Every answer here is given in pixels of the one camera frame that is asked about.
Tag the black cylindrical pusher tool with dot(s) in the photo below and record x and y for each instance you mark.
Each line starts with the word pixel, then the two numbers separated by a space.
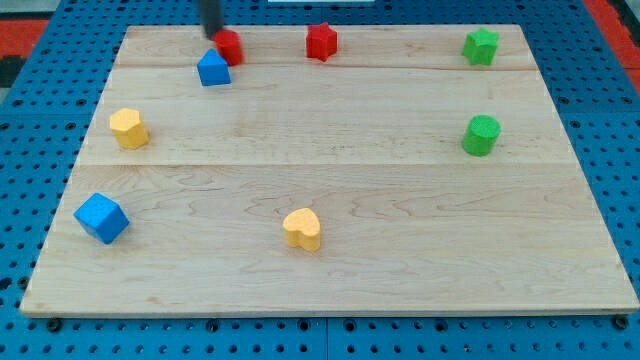
pixel 211 16

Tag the blue cube block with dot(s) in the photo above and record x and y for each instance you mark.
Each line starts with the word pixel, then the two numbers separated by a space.
pixel 102 218

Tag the green star block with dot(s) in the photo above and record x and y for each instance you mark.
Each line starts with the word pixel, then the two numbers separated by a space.
pixel 480 46

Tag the wooden board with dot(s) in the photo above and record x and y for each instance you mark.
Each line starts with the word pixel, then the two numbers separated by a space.
pixel 370 141

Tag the yellow heart block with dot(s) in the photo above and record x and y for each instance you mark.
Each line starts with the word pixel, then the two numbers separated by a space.
pixel 302 229

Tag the green cylinder block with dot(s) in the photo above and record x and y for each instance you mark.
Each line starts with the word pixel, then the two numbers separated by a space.
pixel 480 135

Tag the yellow hexagon block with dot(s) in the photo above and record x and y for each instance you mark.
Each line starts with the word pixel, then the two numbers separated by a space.
pixel 128 128

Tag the red star block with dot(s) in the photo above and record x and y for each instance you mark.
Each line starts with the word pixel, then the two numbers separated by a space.
pixel 321 41

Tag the blue triangular prism block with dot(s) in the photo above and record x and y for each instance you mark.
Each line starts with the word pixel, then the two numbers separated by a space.
pixel 213 69

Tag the red cylinder block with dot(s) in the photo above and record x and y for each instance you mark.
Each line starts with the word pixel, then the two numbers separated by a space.
pixel 229 46

